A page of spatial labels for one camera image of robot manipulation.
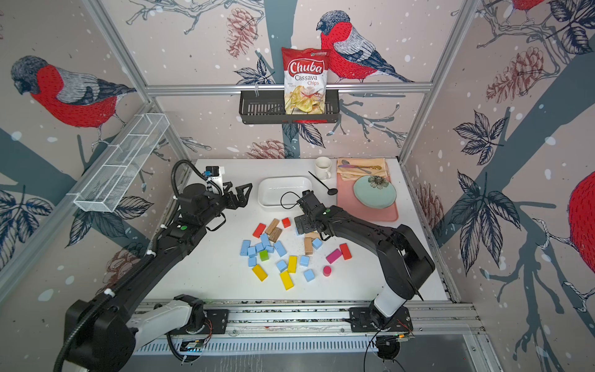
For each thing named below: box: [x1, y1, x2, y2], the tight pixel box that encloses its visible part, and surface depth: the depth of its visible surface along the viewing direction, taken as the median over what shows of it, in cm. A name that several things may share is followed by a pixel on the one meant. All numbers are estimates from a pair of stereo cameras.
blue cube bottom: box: [303, 268, 316, 283], surface depth 85 cm
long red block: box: [252, 222, 267, 239], surface depth 97 cm
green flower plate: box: [353, 175, 398, 210], surface depth 109 cm
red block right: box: [339, 242, 353, 261], surface depth 91 cm
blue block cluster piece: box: [260, 233, 272, 249], surface depth 94 cm
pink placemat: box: [336, 172, 399, 222], surface depth 109 cm
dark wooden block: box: [268, 226, 283, 243], surface depth 96 cm
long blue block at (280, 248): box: [273, 240, 288, 258], surface depth 92 cm
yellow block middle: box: [287, 255, 299, 274], surface depth 87 cm
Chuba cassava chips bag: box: [281, 47, 331, 115], surface depth 87 cm
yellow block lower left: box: [251, 264, 269, 283], surface depth 86 cm
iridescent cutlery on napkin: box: [337, 158, 382, 175], surface depth 120 cm
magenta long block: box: [325, 248, 343, 265], surface depth 90 cm
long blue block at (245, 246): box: [240, 239, 252, 256], surface depth 92 cm
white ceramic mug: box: [314, 156, 333, 180], surface depth 109 cm
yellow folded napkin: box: [337, 157, 388, 182], surface depth 117 cm
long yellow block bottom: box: [279, 270, 296, 292], surface depth 84 cm
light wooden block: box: [264, 217, 280, 236], surface depth 97 cm
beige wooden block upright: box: [304, 237, 314, 255], surface depth 91 cm
